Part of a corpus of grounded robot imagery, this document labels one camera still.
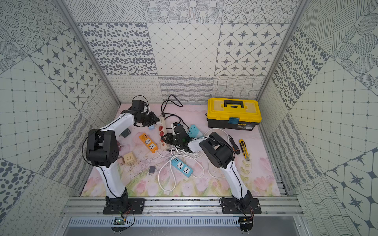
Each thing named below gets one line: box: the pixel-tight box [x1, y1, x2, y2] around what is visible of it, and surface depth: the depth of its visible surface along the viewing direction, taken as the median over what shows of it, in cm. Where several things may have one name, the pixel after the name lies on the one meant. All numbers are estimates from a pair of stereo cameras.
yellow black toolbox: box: [206, 97, 263, 131], surface depth 97 cm
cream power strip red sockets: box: [157, 116, 167, 149], surface depth 100 cm
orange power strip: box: [138, 133, 159, 154], surface depth 97 cm
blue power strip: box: [171, 157, 194, 178], surface depth 87 cm
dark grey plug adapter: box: [148, 165, 156, 174], surface depth 88 cm
